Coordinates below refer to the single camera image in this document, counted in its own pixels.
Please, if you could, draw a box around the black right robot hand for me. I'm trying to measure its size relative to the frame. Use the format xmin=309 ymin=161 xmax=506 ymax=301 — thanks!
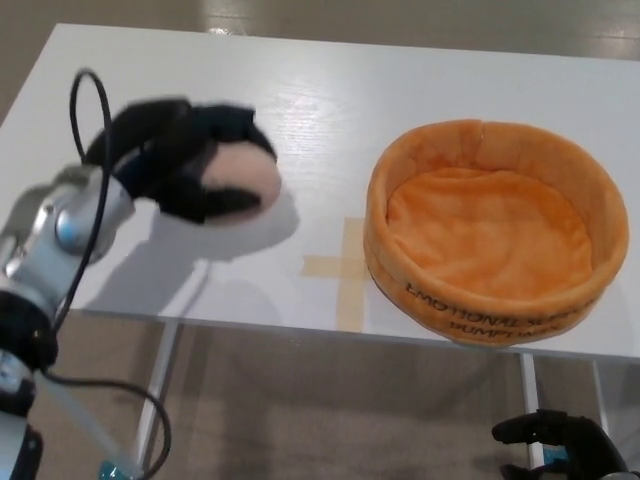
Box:
xmin=491 ymin=408 xmax=629 ymax=480

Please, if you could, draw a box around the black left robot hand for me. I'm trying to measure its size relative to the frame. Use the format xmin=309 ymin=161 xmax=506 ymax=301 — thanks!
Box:
xmin=82 ymin=98 xmax=280 ymax=228

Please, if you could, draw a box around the pink round plush toy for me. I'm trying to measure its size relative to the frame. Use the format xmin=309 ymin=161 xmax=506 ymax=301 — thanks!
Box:
xmin=205 ymin=141 xmax=283 ymax=212

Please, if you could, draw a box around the orange plush round basket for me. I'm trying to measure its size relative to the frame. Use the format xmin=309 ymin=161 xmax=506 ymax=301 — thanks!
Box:
xmin=364 ymin=117 xmax=630 ymax=347

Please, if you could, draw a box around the white metal table leg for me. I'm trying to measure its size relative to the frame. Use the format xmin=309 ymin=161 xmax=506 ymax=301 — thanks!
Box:
xmin=134 ymin=322 xmax=182 ymax=469
xmin=592 ymin=360 xmax=615 ymax=432
xmin=519 ymin=352 xmax=547 ymax=469

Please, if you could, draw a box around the beige masking tape cross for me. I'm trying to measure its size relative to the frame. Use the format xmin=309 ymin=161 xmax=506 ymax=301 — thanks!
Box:
xmin=302 ymin=217 xmax=374 ymax=332

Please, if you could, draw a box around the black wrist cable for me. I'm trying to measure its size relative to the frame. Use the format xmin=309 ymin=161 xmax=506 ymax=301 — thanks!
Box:
xmin=30 ymin=68 xmax=173 ymax=477

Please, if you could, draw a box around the light blue metal frame bar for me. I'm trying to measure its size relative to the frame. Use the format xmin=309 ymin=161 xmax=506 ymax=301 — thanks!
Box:
xmin=30 ymin=372 xmax=146 ymax=480

